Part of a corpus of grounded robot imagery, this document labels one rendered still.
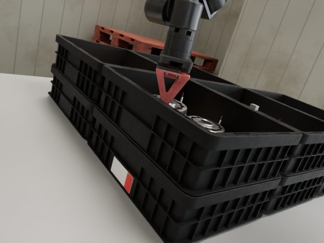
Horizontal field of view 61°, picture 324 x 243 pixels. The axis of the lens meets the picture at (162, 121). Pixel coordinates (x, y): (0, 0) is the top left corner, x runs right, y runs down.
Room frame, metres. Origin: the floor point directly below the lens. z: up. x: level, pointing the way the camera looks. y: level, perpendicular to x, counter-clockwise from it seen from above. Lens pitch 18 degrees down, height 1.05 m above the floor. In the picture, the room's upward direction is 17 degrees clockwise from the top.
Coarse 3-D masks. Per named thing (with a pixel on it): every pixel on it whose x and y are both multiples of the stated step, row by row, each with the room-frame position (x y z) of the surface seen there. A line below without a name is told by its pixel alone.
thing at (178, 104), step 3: (174, 99) 0.62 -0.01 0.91; (177, 102) 0.61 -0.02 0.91; (180, 102) 0.61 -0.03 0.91; (177, 105) 0.58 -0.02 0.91; (180, 105) 0.59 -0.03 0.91; (183, 105) 0.59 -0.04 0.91; (177, 108) 0.56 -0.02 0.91; (180, 108) 0.57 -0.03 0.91; (183, 108) 0.56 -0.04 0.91; (186, 108) 0.57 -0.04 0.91; (180, 111) 0.54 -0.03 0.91; (183, 111) 0.55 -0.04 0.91
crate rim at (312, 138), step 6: (216, 84) 0.94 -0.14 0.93; (222, 84) 0.96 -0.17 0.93; (246, 90) 1.04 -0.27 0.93; (228, 96) 0.75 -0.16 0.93; (264, 96) 0.98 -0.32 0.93; (240, 102) 0.72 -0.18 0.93; (276, 102) 0.94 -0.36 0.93; (288, 108) 0.91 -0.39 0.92; (294, 108) 0.91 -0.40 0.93; (264, 114) 0.65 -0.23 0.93; (306, 114) 0.86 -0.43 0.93; (276, 120) 0.63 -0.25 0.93; (318, 120) 0.83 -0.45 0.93; (300, 132) 0.58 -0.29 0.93; (306, 132) 0.60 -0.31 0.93; (312, 132) 0.62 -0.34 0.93; (318, 132) 0.64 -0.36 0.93; (306, 138) 0.58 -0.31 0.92; (312, 138) 0.60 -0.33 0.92; (318, 138) 0.62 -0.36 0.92
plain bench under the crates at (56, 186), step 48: (0, 96) 0.83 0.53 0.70; (48, 96) 0.96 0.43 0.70; (0, 144) 0.56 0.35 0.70; (48, 144) 0.62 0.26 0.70; (0, 192) 0.41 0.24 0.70; (48, 192) 0.44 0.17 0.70; (96, 192) 0.49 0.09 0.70; (0, 240) 0.31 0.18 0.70; (48, 240) 0.34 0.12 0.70; (96, 240) 0.36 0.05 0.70; (144, 240) 0.40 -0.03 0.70; (240, 240) 0.47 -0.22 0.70; (288, 240) 0.52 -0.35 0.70
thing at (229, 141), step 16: (112, 80) 0.62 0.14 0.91; (128, 80) 0.58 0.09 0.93; (144, 96) 0.51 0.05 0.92; (224, 96) 0.73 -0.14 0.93; (160, 112) 0.47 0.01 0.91; (176, 112) 0.44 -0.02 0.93; (256, 112) 0.65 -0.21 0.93; (176, 128) 0.43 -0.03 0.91; (192, 128) 0.41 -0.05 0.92; (288, 128) 0.59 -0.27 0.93; (208, 144) 0.38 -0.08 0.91; (224, 144) 0.40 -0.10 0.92; (240, 144) 0.42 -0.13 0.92; (256, 144) 0.46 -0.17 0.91; (272, 144) 0.49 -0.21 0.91; (288, 144) 0.53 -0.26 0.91
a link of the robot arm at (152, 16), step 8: (152, 0) 0.61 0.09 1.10; (160, 0) 0.59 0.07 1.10; (200, 0) 0.58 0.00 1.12; (144, 8) 0.62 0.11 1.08; (152, 8) 0.60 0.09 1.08; (160, 8) 0.58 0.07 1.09; (208, 8) 0.59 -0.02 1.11; (152, 16) 0.60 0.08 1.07; (160, 16) 0.59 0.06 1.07; (208, 16) 0.60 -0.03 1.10; (168, 24) 0.60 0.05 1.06
